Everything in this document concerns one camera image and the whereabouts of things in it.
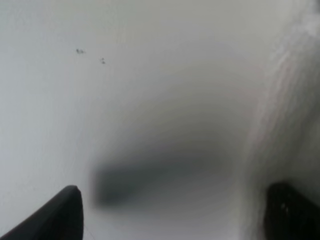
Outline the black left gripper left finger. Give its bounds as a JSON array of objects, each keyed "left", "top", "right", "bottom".
[{"left": 0, "top": 185, "right": 84, "bottom": 240}]

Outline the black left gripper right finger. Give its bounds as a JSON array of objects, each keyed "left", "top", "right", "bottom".
[{"left": 263, "top": 182, "right": 320, "bottom": 240}]

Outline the white towel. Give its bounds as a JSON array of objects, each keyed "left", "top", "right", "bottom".
[{"left": 239, "top": 0, "right": 320, "bottom": 240}]

